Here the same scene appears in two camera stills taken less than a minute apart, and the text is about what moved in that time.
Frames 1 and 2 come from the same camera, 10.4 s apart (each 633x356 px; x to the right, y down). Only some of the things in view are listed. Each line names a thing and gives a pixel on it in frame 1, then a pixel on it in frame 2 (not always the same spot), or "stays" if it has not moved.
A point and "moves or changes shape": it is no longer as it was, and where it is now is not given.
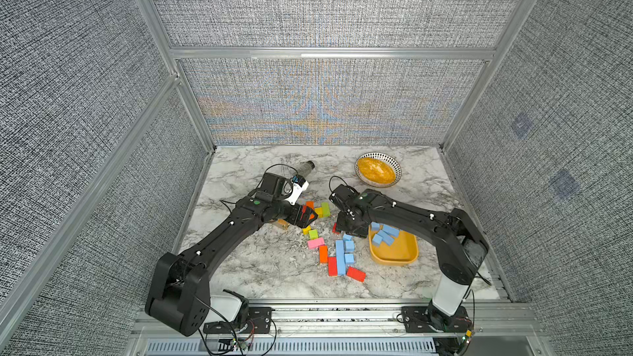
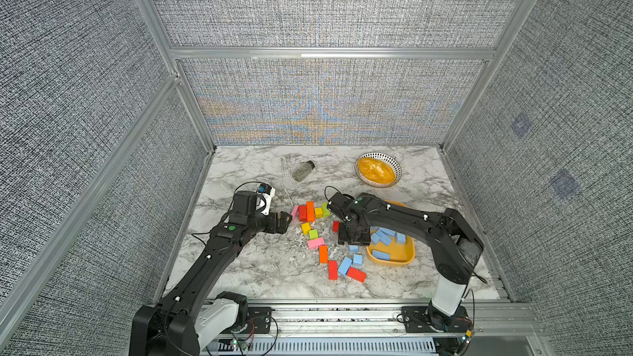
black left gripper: [304, 221] -> [282, 223]
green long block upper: [325, 209] stays
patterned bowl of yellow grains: [378, 169] stays
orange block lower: [323, 254] stays
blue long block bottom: [340, 259] moves or changes shape
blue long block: [391, 231] stays
